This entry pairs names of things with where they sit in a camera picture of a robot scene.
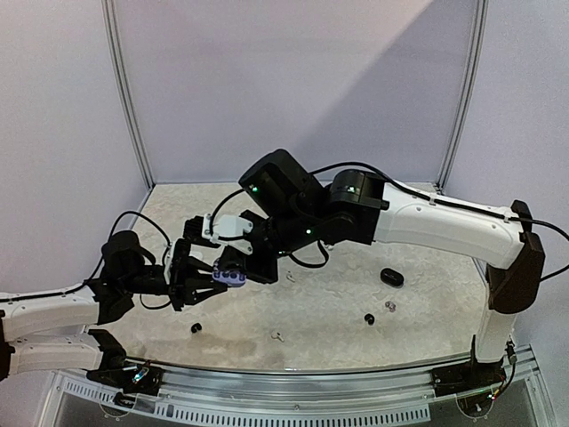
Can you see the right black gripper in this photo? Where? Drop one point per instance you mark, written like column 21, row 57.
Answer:
column 256, row 256

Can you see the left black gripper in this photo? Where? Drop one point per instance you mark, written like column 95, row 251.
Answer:
column 180, row 282

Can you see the blue earbud charging case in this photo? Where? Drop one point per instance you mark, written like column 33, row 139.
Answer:
column 230, row 278

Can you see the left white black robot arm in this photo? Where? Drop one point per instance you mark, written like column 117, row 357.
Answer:
column 65, row 328

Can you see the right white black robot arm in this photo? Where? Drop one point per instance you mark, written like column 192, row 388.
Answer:
column 363, row 205

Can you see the black earbud charging case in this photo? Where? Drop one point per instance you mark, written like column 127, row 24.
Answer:
column 392, row 278

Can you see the white stem earbud front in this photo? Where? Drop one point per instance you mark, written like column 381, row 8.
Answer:
column 277, row 336

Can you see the black earbud right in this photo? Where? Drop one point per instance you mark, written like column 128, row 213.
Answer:
column 369, row 319

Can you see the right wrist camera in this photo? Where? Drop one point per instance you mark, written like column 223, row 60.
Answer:
column 228, row 230

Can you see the aluminium front rail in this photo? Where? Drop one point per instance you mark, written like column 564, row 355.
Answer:
column 404, row 395

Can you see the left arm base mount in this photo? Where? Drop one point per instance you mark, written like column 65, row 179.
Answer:
column 129, row 377

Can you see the left aluminium corner post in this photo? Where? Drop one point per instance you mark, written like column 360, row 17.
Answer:
column 124, row 92

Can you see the aluminium corner post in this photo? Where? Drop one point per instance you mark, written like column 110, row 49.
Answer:
column 124, row 92
column 476, row 40

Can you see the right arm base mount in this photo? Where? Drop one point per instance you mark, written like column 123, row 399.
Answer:
column 470, row 375

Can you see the right aluminium corner post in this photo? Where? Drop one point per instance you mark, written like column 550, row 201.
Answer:
column 476, row 40

